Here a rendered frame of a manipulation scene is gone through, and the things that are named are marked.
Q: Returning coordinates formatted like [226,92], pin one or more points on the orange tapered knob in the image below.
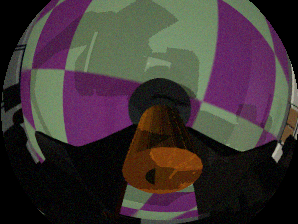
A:
[162,157]

